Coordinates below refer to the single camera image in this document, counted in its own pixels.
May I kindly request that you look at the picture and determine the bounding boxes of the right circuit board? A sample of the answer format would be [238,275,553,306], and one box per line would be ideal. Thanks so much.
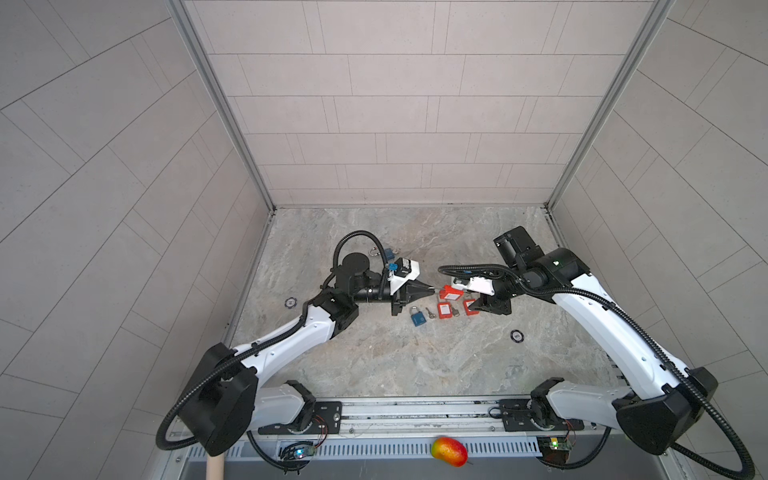
[536,436,573,468]

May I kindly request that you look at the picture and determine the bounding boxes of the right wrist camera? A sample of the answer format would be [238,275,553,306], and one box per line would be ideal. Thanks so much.
[451,277,495,296]

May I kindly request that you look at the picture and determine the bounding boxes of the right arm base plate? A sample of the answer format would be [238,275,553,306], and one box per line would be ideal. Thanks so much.
[497,397,584,432]

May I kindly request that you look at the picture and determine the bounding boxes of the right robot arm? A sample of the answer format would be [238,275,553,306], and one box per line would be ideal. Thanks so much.
[442,226,718,455]

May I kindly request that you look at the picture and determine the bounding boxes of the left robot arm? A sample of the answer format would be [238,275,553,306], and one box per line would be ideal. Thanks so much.
[156,253,435,456]

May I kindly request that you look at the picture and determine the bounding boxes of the mango fruit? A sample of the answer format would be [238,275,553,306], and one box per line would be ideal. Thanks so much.
[431,437,469,468]

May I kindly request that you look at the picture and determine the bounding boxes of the beige wooden handle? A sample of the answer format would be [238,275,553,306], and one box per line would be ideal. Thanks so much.
[205,454,226,480]

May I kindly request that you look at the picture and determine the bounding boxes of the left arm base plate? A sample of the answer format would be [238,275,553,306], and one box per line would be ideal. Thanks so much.
[257,401,343,436]

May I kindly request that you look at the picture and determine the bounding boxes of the right black cable conduit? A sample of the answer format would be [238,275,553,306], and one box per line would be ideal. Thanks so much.
[437,263,756,480]

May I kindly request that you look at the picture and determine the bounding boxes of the circuit board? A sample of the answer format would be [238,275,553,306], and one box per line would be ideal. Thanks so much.
[279,441,317,462]
[536,436,573,468]

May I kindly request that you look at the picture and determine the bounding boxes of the left circuit board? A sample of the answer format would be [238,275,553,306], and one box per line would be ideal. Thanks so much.
[279,441,317,462]

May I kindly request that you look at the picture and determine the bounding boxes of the aluminium rail frame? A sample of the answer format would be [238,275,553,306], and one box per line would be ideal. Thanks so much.
[147,394,691,479]

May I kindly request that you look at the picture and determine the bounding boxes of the red padlock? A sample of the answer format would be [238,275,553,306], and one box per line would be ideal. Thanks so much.
[463,299,479,316]
[438,285,464,301]
[437,302,453,319]

